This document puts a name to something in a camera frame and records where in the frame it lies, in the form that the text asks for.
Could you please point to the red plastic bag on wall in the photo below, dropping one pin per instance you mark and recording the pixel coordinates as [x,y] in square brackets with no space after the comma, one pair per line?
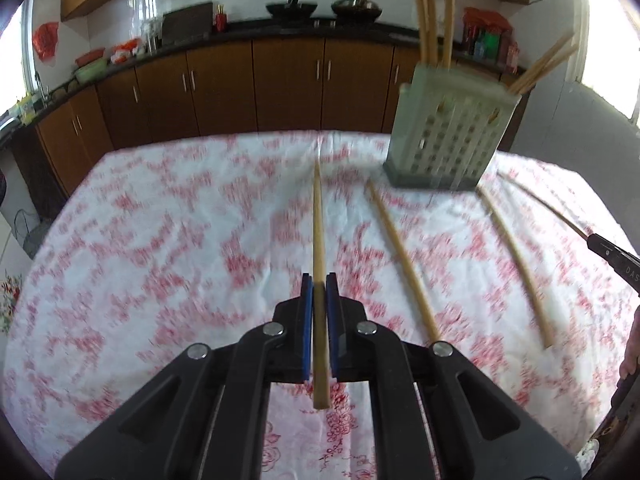
[45,40]

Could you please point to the window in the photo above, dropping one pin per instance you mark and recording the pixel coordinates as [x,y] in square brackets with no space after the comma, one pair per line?
[611,58]
[16,60]

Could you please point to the red covered condiment rack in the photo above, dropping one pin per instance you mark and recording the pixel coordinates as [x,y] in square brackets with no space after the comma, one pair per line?
[488,36]

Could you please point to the person right hand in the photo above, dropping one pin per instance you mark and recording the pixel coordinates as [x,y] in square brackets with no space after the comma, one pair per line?
[630,362]

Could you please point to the black wok left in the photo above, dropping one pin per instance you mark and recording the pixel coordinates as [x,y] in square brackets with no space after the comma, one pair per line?
[291,10]

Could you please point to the floral white red tablecloth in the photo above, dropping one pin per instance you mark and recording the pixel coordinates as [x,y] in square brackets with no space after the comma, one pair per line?
[198,240]

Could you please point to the wooden chopstick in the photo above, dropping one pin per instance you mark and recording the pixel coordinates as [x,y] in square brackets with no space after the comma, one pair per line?
[426,314]
[423,29]
[563,44]
[432,32]
[450,10]
[542,322]
[558,214]
[548,68]
[320,340]

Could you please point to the red white plastic bag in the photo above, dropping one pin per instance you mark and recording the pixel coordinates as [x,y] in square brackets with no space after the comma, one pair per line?
[123,52]

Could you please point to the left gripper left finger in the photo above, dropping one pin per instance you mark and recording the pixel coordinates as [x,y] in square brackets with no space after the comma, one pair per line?
[203,416]

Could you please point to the green perforated utensil holder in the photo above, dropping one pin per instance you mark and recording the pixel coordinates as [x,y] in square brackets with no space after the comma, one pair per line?
[447,127]

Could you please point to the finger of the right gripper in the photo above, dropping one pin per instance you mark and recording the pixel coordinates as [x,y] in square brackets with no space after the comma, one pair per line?
[610,252]

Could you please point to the lower wooden cabinets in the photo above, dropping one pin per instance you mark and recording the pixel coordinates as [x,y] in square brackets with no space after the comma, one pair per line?
[444,125]

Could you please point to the left window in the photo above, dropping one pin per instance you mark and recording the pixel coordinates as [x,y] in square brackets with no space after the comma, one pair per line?
[16,60]

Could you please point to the black kitchen countertop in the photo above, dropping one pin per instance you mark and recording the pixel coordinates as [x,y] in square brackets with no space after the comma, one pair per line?
[256,76]

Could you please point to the right window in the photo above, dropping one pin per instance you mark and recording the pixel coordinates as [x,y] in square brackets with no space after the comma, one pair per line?
[611,58]

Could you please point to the red plastic basin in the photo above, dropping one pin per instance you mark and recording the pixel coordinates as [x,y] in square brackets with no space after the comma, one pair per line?
[89,57]

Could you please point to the red bottle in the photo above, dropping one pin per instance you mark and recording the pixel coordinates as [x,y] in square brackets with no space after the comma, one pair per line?
[221,18]

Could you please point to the black wok with lid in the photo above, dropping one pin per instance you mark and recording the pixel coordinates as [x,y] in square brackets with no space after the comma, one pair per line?
[356,11]

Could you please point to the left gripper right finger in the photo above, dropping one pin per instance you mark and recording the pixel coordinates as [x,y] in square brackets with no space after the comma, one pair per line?
[435,414]

